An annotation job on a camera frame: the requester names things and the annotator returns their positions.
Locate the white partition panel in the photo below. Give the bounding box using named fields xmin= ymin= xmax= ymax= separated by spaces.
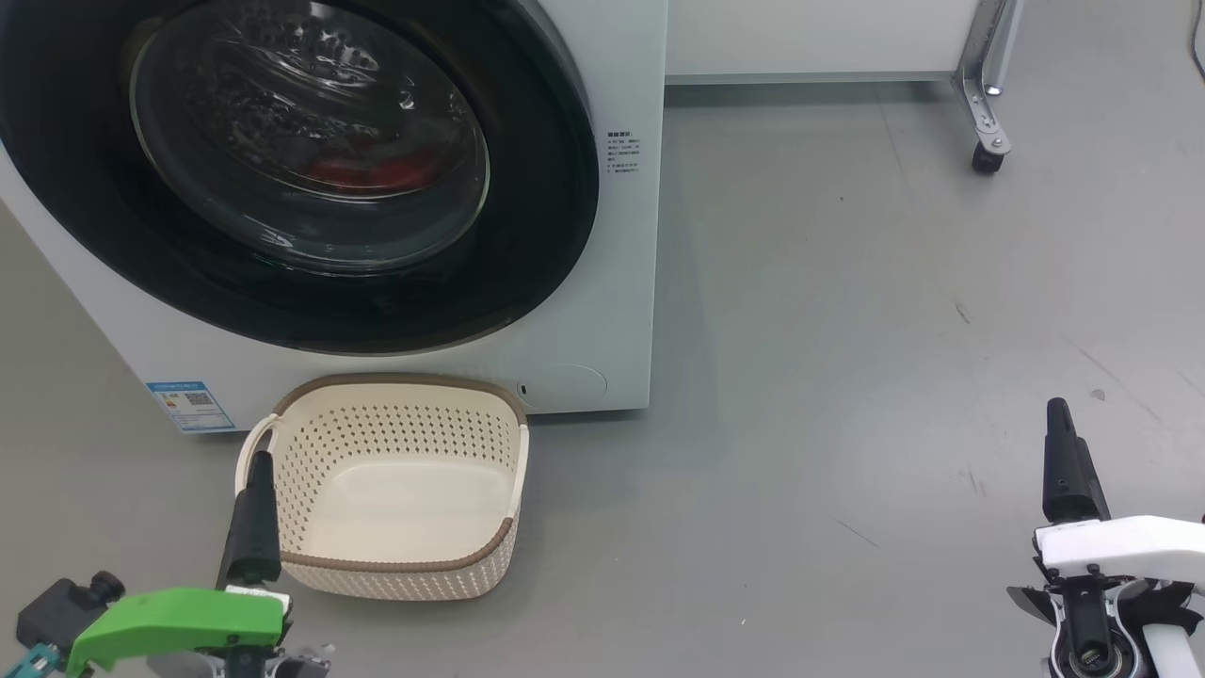
xmin=665 ymin=0 xmax=982 ymax=87

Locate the black printed text label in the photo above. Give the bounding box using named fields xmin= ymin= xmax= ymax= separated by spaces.
xmin=606 ymin=131 xmax=643 ymax=176

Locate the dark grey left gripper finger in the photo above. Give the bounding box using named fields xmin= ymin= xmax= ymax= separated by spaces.
xmin=216 ymin=450 xmax=283 ymax=590

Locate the blue energy label sticker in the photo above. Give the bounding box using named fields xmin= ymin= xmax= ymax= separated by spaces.
xmin=145 ymin=379 xmax=237 ymax=435

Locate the white front-load washing machine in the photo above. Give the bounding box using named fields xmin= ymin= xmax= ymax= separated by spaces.
xmin=0 ymin=0 xmax=668 ymax=435

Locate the cream perforated laundry basket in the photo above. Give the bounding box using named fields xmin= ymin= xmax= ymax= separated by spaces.
xmin=234 ymin=373 xmax=531 ymax=603

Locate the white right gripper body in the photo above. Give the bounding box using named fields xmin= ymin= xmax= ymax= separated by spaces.
xmin=1006 ymin=514 xmax=1205 ymax=678

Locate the white oval filter access cover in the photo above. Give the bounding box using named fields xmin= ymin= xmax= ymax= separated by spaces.
xmin=515 ymin=363 xmax=609 ymax=413

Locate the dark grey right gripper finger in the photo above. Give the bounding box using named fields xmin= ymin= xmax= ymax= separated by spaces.
xmin=1040 ymin=396 xmax=1111 ymax=525

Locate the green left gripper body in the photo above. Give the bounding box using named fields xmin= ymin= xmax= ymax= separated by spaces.
xmin=66 ymin=585 xmax=334 ymax=678

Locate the red garment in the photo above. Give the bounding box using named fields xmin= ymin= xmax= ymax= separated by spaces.
xmin=299 ymin=149 xmax=445 ymax=195

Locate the metal stand leg with caster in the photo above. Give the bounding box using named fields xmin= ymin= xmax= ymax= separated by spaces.
xmin=950 ymin=0 xmax=1024 ymax=176

